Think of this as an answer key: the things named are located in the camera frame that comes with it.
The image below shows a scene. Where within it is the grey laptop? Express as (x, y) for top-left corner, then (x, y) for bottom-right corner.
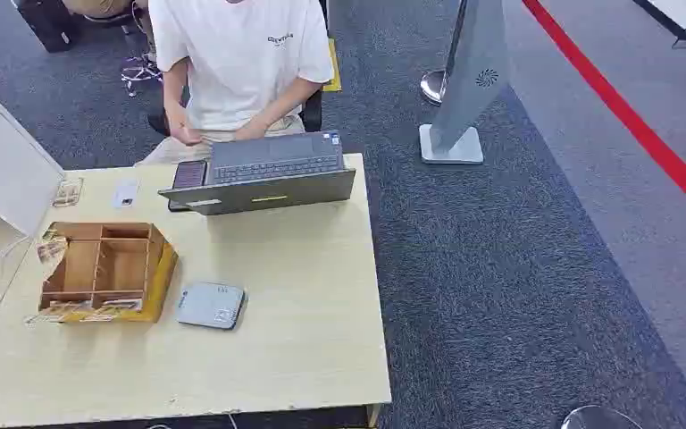
(157, 130), (357, 216)

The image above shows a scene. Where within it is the person's left hand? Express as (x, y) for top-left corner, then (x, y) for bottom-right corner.
(233, 120), (271, 143)

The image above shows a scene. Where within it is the chrome stanchion base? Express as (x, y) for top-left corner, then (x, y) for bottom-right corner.
(420, 69), (448, 106)

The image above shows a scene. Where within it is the black smartphone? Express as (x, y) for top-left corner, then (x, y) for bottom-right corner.
(167, 159), (209, 213)

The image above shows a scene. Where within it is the grey card reader device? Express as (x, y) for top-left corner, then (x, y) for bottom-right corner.
(176, 282), (247, 331)

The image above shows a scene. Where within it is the person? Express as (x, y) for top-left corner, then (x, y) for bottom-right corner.
(134, 0), (335, 167)

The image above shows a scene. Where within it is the grey standing sign board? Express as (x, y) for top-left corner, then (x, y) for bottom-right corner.
(418, 0), (511, 165)

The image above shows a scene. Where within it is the pale wooden desk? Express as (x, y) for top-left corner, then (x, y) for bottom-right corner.
(0, 153), (393, 429)

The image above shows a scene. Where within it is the white card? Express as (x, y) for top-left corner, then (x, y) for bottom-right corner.
(111, 180), (140, 209)

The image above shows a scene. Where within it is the wooden compartment box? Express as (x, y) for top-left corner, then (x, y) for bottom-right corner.
(38, 221), (179, 324)

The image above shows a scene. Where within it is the chrome chair base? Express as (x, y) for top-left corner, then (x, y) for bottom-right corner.
(120, 52), (163, 98)

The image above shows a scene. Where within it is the clear plastic card holder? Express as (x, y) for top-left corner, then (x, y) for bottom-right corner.
(51, 176), (85, 209)

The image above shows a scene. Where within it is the printed card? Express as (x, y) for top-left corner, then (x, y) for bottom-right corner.
(36, 235), (71, 265)

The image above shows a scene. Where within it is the red floor tape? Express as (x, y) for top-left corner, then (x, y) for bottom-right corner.
(521, 0), (686, 233)

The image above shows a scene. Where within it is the white panel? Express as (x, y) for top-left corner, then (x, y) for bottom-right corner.
(0, 94), (67, 239)

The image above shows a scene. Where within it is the black case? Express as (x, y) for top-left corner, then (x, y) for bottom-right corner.
(11, 0), (82, 54)

